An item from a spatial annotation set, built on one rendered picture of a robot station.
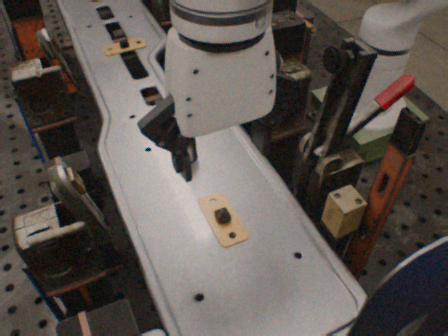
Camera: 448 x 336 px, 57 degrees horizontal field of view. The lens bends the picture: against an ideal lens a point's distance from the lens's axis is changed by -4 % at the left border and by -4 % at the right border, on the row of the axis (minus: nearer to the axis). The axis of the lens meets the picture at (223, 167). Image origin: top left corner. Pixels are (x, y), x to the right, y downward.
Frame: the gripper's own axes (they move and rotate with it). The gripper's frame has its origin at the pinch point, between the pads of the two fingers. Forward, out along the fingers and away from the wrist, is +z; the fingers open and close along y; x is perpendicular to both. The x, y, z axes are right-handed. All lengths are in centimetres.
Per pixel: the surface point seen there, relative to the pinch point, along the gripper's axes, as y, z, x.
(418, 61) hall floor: -193, 112, -125
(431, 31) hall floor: -230, 112, -151
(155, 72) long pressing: -2.7, 11.6, -35.2
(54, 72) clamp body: 14.4, 8.0, -38.1
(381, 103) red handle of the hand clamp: -21.6, -0.3, 0.6
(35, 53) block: 18, 24, -76
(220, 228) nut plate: 1.0, 11.6, 1.3
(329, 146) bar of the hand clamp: -13.5, 2.8, 1.7
